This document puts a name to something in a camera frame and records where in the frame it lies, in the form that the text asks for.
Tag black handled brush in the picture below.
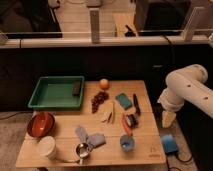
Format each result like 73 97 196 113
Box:
126 95 141 128

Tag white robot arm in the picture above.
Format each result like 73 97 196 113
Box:
158 64 213 128

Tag green plastic tray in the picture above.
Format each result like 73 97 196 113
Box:
28 76 85 110

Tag blue device on floor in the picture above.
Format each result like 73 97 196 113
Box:
161 134 179 154

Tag orange carrot toy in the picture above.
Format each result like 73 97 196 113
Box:
122 114 133 136

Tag blue small cup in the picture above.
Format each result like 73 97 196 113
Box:
120 135 135 152

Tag teal sponge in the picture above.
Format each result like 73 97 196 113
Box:
115 93 132 110

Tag dark grape bunch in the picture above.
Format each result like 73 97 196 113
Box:
91 91 109 113

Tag orange fruit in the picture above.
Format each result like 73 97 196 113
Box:
99 79 110 90

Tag grey blue cloth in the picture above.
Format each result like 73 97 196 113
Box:
75 126 106 148

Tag black rectangular block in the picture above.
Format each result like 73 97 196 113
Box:
72 81 81 96

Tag red brown bowl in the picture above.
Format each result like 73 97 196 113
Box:
27 112 55 138

